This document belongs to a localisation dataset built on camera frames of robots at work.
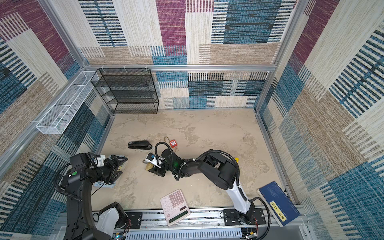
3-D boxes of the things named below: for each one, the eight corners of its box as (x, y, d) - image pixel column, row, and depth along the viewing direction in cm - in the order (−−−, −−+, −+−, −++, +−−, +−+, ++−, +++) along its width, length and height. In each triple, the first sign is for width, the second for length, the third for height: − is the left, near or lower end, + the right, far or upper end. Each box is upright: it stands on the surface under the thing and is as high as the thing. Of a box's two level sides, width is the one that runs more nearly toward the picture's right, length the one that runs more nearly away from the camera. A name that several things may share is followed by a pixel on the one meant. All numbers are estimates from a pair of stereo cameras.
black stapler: (129, 149, 101) (126, 145, 97) (130, 144, 104) (128, 140, 100) (151, 149, 101) (150, 145, 97) (152, 144, 104) (151, 140, 100)
